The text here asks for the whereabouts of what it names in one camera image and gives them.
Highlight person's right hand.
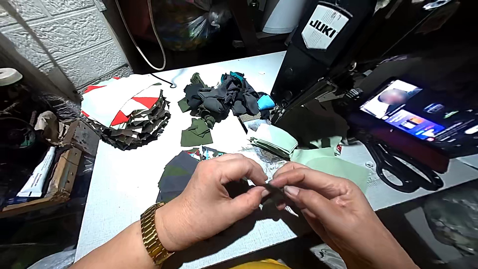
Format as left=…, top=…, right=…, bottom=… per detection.
left=270, top=161, right=385, bottom=258

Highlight person's left hand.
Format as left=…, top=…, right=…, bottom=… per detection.
left=155, top=153, right=269, bottom=252

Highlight small dark fabric piece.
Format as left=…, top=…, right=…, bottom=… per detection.
left=260, top=182, right=296, bottom=210

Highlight person's left forearm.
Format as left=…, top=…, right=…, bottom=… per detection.
left=69, top=220, right=159, bottom=269

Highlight person's right forearm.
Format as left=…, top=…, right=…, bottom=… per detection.
left=343, top=224, right=420, bottom=269

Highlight stack of light green pieces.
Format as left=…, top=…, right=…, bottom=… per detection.
left=247, top=124, right=299, bottom=159

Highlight light green fabric sheet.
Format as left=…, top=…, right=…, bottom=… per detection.
left=291, top=147, right=369, bottom=194

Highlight olive green fabric piece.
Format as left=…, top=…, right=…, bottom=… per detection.
left=181, top=118, right=213, bottom=147

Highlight person's body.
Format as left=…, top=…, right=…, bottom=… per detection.
left=229, top=259, right=292, bottom=269

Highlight stack of grey patterned fabric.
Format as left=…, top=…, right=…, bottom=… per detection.
left=156, top=146, right=249, bottom=204

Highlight pile of dark fabric scraps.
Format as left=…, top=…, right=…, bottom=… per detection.
left=178, top=72, right=276, bottom=129

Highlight round pile of camouflage fabric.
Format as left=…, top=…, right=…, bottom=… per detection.
left=82, top=83, right=170, bottom=151

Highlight black sewing machine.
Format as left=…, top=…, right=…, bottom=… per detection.
left=270, top=0, right=378, bottom=125

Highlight smartphone with lit screen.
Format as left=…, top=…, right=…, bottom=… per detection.
left=350, top=77, right=478, bottom=158

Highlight red and white fabric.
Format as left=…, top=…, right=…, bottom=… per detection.
left=81, top=74, right=162, bottom=130

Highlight white bucket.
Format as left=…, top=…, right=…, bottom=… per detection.
left=262, top=0, right=307, bottom=35

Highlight filled clear plastic bag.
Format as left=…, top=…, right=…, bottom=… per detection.
left=151, top=0, right=232, bottom=52

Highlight wooden box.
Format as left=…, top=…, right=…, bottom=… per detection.
left=0, top=119, right=100, bottom=219

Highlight crumpled brown paper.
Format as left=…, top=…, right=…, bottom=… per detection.
left=34, top=111, right=60, bottom=145

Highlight white tube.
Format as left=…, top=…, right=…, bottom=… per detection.
left=17, top=146, right=56, bottom=198

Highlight black-handled scissors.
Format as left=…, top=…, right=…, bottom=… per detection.
left=360, top=133, right=444, bottom=194

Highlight black bent wire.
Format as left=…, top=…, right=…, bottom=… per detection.
left=150, top=73, right=177, bottom=89

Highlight white cable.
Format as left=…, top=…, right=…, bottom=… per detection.
left=115, top=0, right=166, bottom=71

